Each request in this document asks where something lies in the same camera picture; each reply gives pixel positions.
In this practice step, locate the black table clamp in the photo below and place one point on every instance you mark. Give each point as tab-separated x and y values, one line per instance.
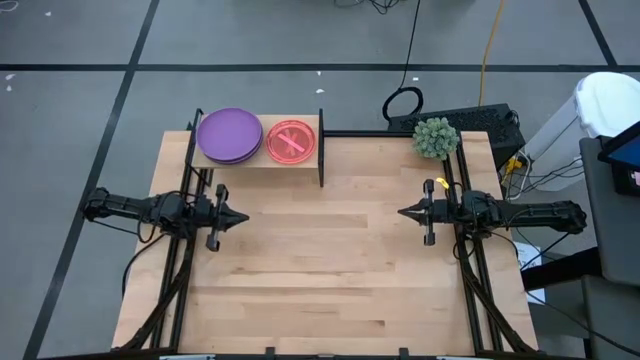
403	353
270	353

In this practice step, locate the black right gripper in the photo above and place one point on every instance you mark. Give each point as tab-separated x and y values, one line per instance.
445	212

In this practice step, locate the black tablet screen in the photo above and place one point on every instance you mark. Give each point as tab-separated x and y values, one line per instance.
625	155

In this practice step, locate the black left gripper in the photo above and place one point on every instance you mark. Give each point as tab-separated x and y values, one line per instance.
210	215

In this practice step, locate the purple round plate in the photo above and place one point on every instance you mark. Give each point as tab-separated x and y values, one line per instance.
229	134
235	162

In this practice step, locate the black metal frame rails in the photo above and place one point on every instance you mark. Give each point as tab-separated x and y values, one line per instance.
471	300
181	300

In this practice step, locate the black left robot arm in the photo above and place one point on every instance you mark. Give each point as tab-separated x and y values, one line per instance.
125	205

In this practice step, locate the white paper sheet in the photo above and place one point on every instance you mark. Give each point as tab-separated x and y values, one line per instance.
529	257

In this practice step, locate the wooden shelf black metal legs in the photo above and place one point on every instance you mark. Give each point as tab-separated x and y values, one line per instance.
300	165

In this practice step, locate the green artificial potted plant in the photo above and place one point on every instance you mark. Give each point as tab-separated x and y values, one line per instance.
436	138

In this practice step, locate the grey cabinet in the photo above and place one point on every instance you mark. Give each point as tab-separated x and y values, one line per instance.
615	320

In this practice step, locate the white trash bin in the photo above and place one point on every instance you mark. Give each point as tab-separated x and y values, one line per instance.
605	100

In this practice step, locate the black desk foot bar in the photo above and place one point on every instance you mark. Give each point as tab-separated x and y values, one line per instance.
560	270

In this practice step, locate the yellow power plug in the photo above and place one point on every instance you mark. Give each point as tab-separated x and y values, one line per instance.
513	165

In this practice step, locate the grey desk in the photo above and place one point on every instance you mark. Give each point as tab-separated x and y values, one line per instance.
615	235

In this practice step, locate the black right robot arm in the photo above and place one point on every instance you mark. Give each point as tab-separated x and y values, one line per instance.
540	215

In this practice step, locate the small yellow tag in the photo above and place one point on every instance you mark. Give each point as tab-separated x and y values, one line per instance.
442	183

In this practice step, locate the black perforated computer case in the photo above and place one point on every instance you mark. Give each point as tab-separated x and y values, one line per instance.
480	122

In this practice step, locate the black metal frame crossbar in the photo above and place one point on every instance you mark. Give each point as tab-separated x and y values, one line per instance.
370	133

